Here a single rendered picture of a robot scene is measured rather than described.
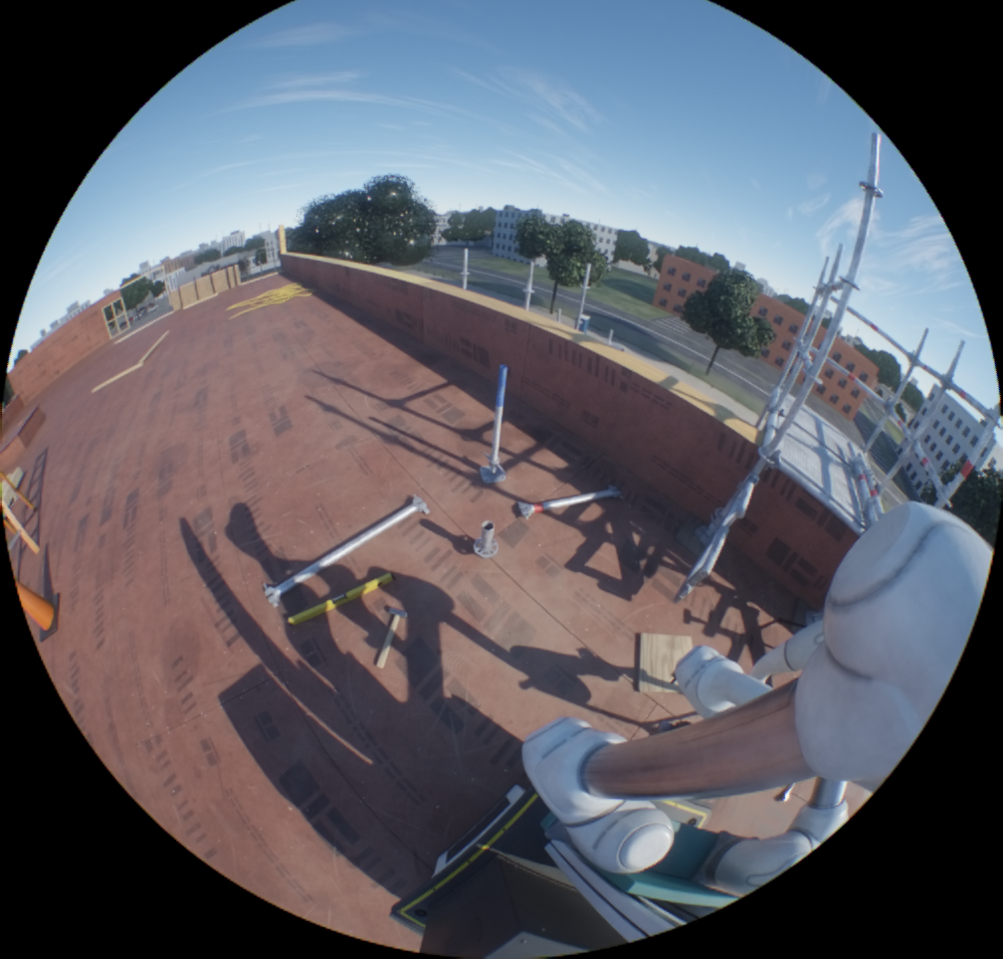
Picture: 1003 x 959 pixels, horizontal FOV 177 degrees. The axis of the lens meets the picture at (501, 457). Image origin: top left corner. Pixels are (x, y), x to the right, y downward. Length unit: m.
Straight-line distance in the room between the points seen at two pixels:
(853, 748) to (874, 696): 0.04
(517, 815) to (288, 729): 1.00
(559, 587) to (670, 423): 1.19
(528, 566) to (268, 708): 1.49
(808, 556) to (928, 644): 2.21
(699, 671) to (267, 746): 1.63
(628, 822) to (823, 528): 1.94
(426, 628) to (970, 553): 1.59
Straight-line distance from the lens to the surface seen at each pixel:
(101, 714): 2.72
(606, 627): 1.68
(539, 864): 1.29
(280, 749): 1.71
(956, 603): 0.23
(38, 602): 3.59
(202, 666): 2.01
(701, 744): 0.38
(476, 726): 1.48
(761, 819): 2.21
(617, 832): 0.68
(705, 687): 0.68
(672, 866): 1.10
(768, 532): 2.31
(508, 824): 1.22
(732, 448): 2.06
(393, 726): 1.51
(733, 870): 1.07
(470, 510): 1.88
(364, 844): 1.66
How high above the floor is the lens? 1.48
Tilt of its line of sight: 42 degrees down
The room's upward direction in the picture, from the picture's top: 7 degrees clockwise
